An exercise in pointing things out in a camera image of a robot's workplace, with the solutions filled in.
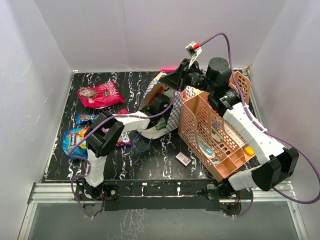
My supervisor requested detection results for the purple cable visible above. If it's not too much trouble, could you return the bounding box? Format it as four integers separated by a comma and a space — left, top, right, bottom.
67, 96, 175, 218
199, 32, 320, 218

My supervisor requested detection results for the red snack packet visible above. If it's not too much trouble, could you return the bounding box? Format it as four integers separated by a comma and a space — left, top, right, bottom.
117, 108, 129, 115

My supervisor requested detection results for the yellow object in organizer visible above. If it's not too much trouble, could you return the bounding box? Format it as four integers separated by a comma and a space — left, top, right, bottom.
243, 146, 255, 156

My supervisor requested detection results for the orange snack packet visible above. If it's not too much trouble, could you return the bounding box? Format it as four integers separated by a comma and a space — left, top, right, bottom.
148, 86, 165, 104

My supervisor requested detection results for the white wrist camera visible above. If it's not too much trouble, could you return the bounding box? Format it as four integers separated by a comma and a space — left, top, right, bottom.
185, 41, 202, 68
163, 88, 174, 100

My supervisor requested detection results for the pink mesh file organizer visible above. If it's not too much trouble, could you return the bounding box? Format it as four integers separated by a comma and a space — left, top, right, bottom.
177, 70, 256, 183

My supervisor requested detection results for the blue tape dispenser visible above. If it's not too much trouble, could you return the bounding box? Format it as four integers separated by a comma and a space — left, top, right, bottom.
198, 137, 216, 160

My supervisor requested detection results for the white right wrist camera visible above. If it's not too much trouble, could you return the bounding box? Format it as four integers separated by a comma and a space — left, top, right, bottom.
185, 41, 202, 68

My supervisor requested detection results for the purple snack packet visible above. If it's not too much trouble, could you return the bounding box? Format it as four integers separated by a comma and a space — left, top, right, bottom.
115, 132, 132, 148

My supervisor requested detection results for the blue candy bar wrapper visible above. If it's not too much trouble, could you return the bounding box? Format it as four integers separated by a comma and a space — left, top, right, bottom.
75, 113, 99, 125

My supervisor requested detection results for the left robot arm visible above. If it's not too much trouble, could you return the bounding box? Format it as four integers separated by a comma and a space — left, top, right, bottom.
84, 93, 174, 200

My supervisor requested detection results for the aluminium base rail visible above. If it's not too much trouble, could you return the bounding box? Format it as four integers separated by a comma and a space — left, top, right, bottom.
18, 180, 309, 240

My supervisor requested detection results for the small red white box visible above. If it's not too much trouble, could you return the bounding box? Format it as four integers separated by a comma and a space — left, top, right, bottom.
175, 152, 191, 167

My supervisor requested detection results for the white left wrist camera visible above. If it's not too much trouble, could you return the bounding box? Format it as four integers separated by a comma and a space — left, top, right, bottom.
163, 88, 174, 100

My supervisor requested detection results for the blue chips bag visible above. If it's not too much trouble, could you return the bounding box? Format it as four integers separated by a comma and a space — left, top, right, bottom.
62, 127, 88, 159

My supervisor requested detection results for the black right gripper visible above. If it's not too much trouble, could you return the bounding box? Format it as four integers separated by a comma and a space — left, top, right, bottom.
159, 59, 216, 94

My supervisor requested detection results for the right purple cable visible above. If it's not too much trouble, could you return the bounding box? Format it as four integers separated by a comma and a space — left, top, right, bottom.
199, 32, 320, 218

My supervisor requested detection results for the pink snack bag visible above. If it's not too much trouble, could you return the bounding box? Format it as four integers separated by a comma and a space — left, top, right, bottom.
77, 80, 125, 109

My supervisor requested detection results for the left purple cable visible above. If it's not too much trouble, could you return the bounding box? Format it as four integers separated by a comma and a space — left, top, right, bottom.
67, 96, 175, 218

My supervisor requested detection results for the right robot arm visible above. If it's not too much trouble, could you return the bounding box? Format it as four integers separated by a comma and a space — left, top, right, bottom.
159, 57, 299, 199

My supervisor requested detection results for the checkered paper bag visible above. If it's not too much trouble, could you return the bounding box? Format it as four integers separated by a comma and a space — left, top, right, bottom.
136, 72, 196, 142

